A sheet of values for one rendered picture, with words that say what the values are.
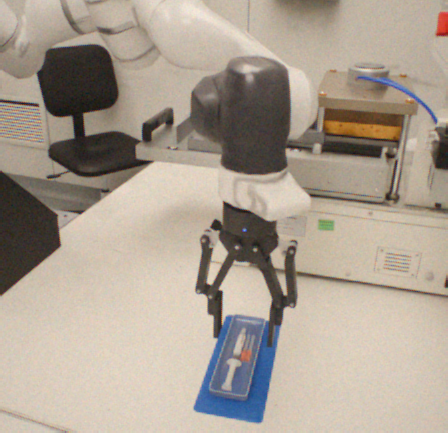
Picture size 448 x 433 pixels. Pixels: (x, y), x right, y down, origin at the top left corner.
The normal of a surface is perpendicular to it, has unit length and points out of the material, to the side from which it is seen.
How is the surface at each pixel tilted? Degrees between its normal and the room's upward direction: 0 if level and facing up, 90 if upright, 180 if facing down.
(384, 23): 90
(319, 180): 90
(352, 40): 90
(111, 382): 0
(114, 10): 109
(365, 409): 0
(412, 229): 90
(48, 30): 120
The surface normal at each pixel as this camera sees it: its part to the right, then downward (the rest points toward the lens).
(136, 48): 0.23, 0.78
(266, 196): 0.12, -0.73
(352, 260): -0.26, 0.41
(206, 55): -0.05, 0.67
